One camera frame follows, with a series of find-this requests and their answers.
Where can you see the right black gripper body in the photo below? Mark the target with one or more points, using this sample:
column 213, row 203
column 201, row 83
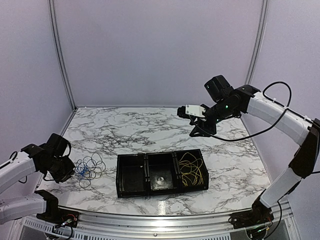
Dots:
column 212, row 128

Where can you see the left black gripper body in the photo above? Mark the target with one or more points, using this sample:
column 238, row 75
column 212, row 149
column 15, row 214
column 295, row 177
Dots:
column 60, row 171

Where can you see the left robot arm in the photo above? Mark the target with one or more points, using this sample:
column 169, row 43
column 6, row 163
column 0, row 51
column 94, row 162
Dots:
column 51, row 158

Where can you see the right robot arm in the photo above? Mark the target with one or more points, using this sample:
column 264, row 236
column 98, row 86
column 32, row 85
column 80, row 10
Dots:
column 231, row 103

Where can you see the black three-compartment tray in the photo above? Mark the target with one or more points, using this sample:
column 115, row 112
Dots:
column 161, row 173

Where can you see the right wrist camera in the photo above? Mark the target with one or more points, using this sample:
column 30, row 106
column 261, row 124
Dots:
column 193, row 112

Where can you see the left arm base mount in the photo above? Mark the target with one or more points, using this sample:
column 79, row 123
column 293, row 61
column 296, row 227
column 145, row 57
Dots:
column 59, row 216

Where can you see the aluminium front rail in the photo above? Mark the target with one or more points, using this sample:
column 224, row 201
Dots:
column 110, row 226

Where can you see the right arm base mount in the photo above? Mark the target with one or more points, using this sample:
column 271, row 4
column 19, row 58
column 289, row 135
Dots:
column 249, row 218

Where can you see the right aluminium corner post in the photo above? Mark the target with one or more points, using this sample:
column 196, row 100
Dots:
column 258, row 42

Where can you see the aluminium corner post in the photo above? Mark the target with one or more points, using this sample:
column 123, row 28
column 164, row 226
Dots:
column 258, row 42
column 59, row 54

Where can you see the left aluminium corner post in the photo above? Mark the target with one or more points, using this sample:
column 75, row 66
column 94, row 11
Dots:
column 59, row 54

